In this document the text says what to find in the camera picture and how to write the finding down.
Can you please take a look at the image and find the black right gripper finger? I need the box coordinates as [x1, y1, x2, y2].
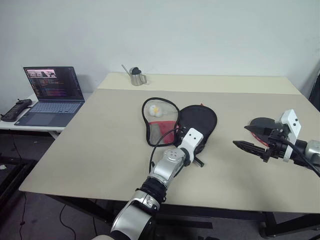
[232, 140, 270, 161]
[244, 125, 272, 137]

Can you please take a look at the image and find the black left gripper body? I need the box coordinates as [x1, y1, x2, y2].
[174, 125, 189, 148]

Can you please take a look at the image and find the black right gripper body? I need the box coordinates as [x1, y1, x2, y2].
[262, 125, 291, 164]

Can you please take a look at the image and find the black red table tennis paddle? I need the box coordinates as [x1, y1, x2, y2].
[246, 116, 277, 147]

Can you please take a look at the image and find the black zippered paddle case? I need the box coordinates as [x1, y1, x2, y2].
[141, 97, 218, 168]

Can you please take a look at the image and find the white and yellow ball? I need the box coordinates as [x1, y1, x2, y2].
[148, 104, 164, 118]

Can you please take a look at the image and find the stainless steel watering can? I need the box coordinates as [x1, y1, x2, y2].
[121, 64, 149, 87]

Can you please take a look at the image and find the open blue-grey laptop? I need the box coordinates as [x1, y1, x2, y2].
[15, 66, 86, 127]

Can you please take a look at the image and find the white side table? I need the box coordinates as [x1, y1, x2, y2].
[0, 91, 94, 140]

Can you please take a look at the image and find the black handheld controller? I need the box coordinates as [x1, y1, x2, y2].
[0, 98, 34, 123]

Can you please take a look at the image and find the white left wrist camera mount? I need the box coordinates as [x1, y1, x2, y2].
[177, 127, 204, 166]

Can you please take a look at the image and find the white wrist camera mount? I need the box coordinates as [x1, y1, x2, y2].
[177, 127, 204, 166]
[279, 109, 301, 164]

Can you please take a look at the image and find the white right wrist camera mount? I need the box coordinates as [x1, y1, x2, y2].
[279, 109, 301, 164]

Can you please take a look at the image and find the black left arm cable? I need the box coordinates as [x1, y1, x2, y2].
[149, 128, 182, 180]

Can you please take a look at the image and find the black table frame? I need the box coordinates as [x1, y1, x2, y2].
[48, 193, 320, 237]

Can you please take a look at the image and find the black floor cable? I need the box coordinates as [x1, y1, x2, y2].
[59, 201, 79, 237]
[19, 191, 28, 240]

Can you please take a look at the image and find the black metal floor frame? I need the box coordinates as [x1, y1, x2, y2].
[0, 158, 38, 213]

